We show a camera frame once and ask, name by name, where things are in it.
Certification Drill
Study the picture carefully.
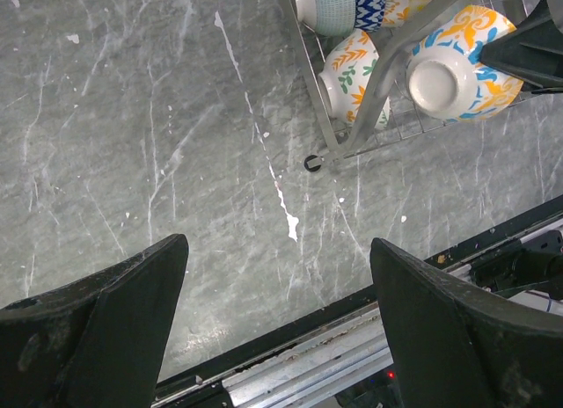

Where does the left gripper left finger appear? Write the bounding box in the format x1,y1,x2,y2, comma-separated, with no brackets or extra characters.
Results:
1,234,189,407

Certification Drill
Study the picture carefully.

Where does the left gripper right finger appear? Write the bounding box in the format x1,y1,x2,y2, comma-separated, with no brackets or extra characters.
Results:
370,238,562,407

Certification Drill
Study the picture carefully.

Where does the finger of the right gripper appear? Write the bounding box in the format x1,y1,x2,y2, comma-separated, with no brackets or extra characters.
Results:
479,0,562,91

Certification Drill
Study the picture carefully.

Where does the blue orange floral bowl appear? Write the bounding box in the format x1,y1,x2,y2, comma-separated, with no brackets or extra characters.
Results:
406,4,523,121

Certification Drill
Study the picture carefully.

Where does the orange flower green bowl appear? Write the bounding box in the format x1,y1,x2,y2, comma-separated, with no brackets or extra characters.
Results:
382,0,410,28

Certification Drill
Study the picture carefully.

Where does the orange leaf pattern bowl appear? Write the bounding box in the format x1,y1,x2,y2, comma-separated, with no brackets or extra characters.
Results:
317,29,379,126

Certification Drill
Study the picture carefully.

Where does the teal dotted grey bowl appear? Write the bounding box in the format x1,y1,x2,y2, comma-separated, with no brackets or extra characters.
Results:
293,0,355,36

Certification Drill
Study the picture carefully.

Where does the steel dish rack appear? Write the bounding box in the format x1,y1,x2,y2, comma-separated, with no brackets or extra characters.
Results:
244,0,563,174

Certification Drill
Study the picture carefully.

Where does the aluminium rail frame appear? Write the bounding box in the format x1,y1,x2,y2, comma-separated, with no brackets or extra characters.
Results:
151,194,563,408

